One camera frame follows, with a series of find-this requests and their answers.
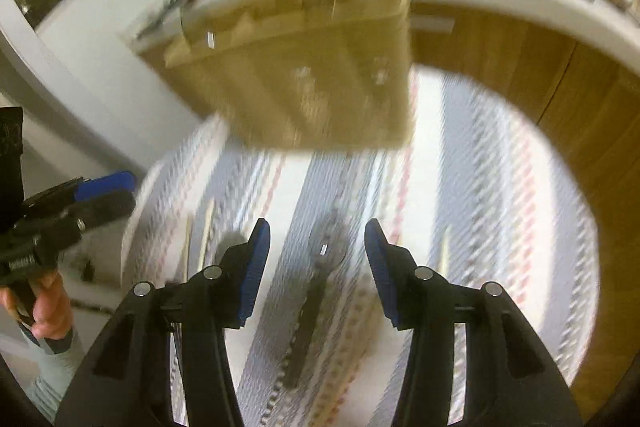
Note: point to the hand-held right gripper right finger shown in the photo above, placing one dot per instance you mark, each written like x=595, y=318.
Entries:
x=377, y=252

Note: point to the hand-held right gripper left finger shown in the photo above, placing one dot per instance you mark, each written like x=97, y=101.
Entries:
x=257, y=257

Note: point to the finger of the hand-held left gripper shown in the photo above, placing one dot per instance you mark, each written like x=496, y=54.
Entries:
x=107, y=207
x=107, y=183

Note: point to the black kitchen utensil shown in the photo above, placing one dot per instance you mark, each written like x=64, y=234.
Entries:
x=312, y=302

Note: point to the beige plastic utensil holder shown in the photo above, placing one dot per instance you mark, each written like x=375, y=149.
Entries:
x=310, y=77

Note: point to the person's left forearm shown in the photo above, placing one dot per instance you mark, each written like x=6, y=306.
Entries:
x=55, y=372

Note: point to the person's left hand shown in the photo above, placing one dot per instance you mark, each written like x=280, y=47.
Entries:
x=50, y=307

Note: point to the striped cloth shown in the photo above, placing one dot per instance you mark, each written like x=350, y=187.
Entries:
x=500, y=207

